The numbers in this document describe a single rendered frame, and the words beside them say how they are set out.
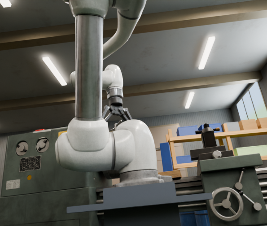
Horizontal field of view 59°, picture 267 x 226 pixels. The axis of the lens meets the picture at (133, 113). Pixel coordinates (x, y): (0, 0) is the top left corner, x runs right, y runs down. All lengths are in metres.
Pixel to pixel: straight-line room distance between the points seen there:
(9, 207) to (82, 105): 0.99
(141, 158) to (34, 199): 0.86
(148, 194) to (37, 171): 0.92
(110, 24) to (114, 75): 3.31
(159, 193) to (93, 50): 0.55
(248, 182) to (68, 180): 0.98
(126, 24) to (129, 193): 0.66
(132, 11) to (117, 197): 0.68
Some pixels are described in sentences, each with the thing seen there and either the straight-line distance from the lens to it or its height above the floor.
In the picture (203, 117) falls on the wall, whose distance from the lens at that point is 9.56.
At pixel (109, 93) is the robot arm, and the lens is 1.30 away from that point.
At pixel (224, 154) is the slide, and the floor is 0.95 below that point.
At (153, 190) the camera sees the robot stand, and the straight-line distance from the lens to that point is 0.85.
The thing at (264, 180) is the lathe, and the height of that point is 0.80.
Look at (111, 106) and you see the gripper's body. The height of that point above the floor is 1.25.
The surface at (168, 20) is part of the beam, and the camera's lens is 4.58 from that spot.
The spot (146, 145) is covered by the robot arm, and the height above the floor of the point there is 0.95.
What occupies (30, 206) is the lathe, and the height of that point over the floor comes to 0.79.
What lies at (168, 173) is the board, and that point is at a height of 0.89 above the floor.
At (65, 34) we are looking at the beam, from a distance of 4.68.
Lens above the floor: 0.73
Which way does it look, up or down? 22 degrees up
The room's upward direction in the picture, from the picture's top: 6 degrees counter-clockwise
